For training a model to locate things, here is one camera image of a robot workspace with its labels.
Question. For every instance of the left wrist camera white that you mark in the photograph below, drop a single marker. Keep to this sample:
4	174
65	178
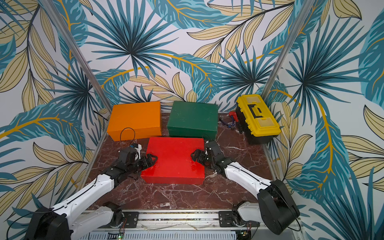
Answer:
138	149

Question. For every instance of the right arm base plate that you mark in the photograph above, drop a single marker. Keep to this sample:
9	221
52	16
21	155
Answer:
233	219

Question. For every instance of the red shoebox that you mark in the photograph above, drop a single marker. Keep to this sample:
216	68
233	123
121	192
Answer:
174	164

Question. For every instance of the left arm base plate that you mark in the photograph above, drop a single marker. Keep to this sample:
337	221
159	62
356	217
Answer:
129	219

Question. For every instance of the left aluminium frame post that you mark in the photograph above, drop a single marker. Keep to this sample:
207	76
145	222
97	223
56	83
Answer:
59	22

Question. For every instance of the green shoebox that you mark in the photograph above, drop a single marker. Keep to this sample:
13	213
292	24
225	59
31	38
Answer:
193	120

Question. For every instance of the front aluminium rail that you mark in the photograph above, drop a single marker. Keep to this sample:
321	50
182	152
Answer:
180	217

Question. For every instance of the right aluminium frame post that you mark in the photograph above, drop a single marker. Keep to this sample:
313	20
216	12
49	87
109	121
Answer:
296	28

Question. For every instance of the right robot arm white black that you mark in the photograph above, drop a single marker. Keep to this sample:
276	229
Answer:
275	207

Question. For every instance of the aluminium frame post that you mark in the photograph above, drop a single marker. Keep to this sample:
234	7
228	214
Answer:
59	22
296	28

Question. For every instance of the yellow black toolbox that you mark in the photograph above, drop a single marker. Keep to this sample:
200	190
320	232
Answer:
256	120

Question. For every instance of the blue handled pliers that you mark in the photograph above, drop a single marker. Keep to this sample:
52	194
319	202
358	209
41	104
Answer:
231	125

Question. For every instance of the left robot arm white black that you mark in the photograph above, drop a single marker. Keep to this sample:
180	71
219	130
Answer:
105	181

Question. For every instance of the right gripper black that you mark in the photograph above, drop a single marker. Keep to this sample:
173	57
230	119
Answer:
204	156

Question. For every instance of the orange shoebox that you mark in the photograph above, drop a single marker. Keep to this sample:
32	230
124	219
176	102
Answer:
135	121

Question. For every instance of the red handled tool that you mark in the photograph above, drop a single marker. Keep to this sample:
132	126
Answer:
234	116

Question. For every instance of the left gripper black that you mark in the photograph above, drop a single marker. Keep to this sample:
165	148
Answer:
151	162

